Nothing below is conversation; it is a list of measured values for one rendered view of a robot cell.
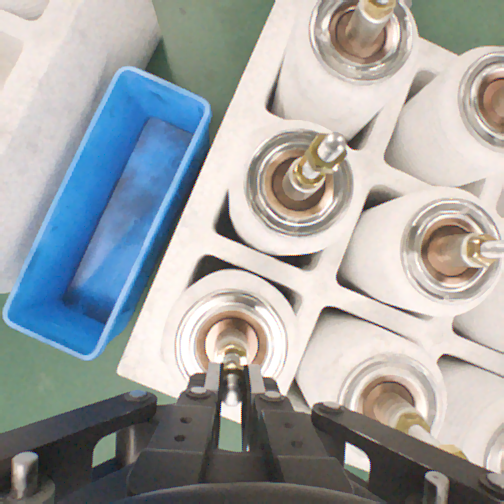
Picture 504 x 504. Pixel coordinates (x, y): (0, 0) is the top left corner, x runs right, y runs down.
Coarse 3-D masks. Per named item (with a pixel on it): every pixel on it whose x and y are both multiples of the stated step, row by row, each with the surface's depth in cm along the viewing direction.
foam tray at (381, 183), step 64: (256, 64) 32; (448, 64) 33; (256, 128) 32; (384, 128) 32; (192, 192) 32; (384, 192) 34; (192, 256) 31; (256, 256) 32; (320, 256) 32; (384, 320) 32; (448, 320) 32
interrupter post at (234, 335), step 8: (224, 336) 22; (232, 336) 22; (240, 336) 22; (216, 344) 22; (224, 344) 21; (240, 344) 21; (216, 352) 21; (248, 352) 21; (216, 360) 21; (248, 360) 21
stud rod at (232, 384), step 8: (224, 360) 19; (240, 360) 20; (232, 376) 16; (224, 384) 16; (232, 384) 15; (240, 384) 16; (224, 392) 15; (232, 392) 15; (240, 392) 15; (224, 400) 15; (232, 400) 15; (240, 400) 15
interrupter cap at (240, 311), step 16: (208, 304) 24; (224, 304) 24; (240, 304) 24; (256, 304) 24; (192, 320) 24; (208, 320) 24; (224, 320) 24; (240, 320) 24; (256, 320) 24; (272, 320) 24; (176, 336) 24; (192, 336) 24; (208, 336) 24; (256, 336) 24; (272, 336) 24; (176, 352) 24; (192, 352) 24; (208, 352) 24; (256, 352) 24; (272, 352) 24; (192, 368) 24; (272, 368) 24
